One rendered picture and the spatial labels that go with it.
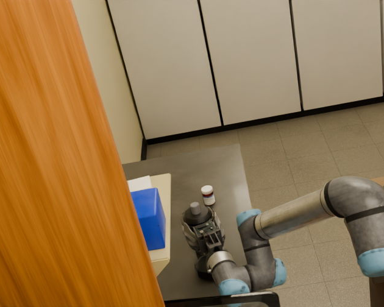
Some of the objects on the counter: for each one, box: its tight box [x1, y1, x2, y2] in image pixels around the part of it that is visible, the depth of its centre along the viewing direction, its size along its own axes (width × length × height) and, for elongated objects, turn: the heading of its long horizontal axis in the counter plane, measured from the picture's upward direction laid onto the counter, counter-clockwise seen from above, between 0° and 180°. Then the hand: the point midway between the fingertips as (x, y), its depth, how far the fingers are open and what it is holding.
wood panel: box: [0, 0, 165, 307], centre depth 111 cm, size 49×3×140 cm, turn 109°
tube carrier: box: [180, 205, 215, 272], centre depth 192 cm, size 11×11×21 cm
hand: (199, 222), depth 188 cm, fingers closed on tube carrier, 9 cm apart
